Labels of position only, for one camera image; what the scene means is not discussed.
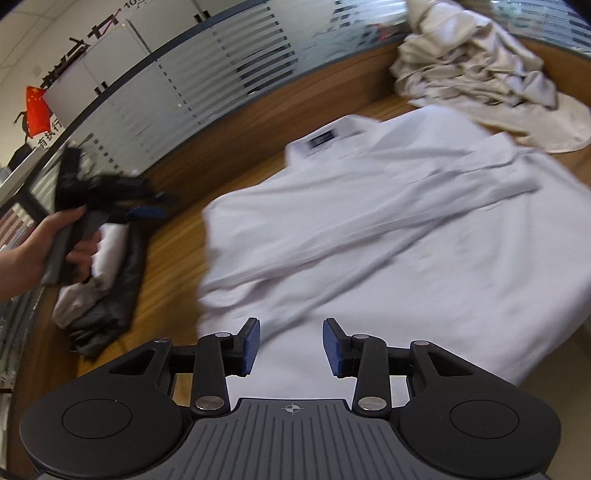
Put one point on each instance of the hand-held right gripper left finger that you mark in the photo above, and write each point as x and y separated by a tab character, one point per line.
249	346

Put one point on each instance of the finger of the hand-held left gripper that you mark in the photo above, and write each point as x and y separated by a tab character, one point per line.
145	213
157	198

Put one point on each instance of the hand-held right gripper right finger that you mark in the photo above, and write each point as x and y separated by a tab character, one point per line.
332	346

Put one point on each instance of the white short-sleeved shirt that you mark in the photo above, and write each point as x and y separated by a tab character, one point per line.
392	230

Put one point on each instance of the person's left forearm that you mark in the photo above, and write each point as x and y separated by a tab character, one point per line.
5	277

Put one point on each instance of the person's left hand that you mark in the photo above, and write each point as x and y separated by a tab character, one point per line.
32	258

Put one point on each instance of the folded dark grey garment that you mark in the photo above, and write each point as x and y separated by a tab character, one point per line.
120	295

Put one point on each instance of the red flag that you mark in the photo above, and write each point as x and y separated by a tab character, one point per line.
38	110

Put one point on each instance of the folded white garment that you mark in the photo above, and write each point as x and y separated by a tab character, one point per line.
81	295

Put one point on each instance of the grey metal filing cabinet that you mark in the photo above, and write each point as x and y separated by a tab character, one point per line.
106	64

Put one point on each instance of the striped frosted glass partition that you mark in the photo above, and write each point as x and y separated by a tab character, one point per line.
207	78

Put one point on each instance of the beige crumpled garment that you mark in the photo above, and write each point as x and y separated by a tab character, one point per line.
485	55

